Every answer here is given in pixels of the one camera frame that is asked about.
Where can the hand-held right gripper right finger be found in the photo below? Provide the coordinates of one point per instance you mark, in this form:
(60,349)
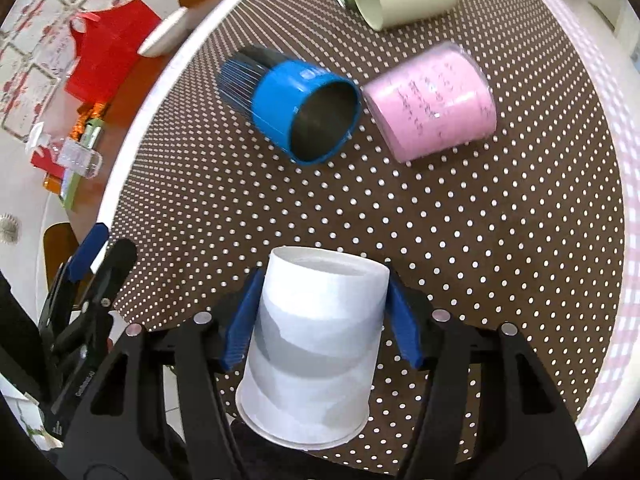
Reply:
(406,322)

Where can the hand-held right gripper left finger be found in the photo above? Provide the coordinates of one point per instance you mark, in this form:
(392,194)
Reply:
(239,327)

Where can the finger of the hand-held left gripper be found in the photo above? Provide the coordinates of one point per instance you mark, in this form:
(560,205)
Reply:
(87,250)
(112,272)

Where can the white cup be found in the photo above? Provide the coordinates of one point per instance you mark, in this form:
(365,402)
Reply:
(310,350)

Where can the pink cup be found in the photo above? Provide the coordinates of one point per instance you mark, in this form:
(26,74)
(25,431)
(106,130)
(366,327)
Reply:
(435,100)

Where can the blue and black cup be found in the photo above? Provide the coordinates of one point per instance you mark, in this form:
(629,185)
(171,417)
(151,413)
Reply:
(292,102)

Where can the brown wooden chair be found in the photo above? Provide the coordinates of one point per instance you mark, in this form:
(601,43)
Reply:
(60,252)

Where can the green box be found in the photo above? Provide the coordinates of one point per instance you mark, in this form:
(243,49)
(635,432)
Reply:
(70,190)

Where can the brown polka dot tablecloth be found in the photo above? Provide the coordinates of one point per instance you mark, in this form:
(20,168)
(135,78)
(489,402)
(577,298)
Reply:
(450,240)

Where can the clear spray bottle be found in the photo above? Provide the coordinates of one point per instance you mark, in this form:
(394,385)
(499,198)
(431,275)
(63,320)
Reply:
(70,152)

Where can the orange shiny packet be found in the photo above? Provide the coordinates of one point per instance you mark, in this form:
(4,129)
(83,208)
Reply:
(90,120)

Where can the red bag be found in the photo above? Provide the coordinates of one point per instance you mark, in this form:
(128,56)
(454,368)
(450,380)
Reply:
(107,55)

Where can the white curved object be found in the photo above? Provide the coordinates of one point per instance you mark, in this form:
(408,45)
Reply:
(165,35)

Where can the pink checked cloth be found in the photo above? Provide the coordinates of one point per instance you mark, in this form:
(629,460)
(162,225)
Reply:
(620,170)

